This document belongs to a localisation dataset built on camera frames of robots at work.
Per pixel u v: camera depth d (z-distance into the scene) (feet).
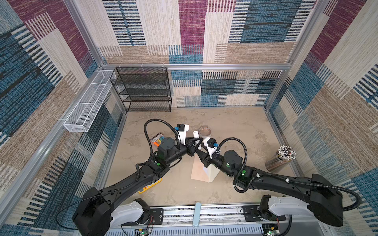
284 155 2.45
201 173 2.85
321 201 1.33
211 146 1.97
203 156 2.12
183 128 2.13
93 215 1.29
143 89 3.64
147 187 2.67
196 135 2.29
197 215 2.34
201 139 2.25
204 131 3.49
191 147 2.10
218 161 2.08
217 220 2.39
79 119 3.00
